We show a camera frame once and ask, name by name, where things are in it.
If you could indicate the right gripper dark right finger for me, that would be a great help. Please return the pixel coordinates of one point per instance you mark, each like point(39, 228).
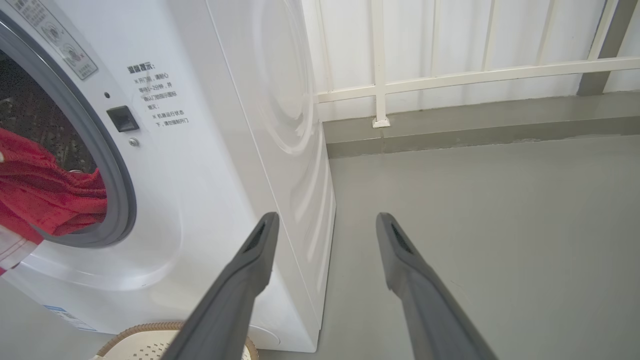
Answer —
point(430, 310)

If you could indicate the round white filter cover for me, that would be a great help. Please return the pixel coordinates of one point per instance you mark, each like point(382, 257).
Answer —
point(265, 337)

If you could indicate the black door lock socket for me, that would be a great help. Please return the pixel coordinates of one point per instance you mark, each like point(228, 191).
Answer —
point(122, 119)

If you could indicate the white metal railing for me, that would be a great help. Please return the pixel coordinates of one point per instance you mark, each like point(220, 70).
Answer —
point(380, 75)

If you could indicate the grey warning sticker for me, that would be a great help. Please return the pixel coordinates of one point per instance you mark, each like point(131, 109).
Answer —
point(60, 45)

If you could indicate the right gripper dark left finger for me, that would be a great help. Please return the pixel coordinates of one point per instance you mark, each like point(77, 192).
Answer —
point(235, 300)

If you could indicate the cream perforated basket brown rim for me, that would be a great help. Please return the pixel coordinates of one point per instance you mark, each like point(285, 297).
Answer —
point(150, 345)

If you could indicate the blue energy label sticker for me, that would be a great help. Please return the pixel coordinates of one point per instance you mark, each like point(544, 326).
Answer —
point(70, 318)

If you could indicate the white front-load washing machine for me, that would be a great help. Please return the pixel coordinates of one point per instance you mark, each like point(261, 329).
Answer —
point(210, 150)

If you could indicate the red and white garment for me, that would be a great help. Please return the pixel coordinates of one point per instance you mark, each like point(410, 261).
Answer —
point(45, 195)

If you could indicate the grey rubber door gasket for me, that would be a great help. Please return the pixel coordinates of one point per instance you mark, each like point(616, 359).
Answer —
point(117, 180)

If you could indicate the steel washer drum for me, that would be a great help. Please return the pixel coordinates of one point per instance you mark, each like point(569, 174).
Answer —
point(45, 115)

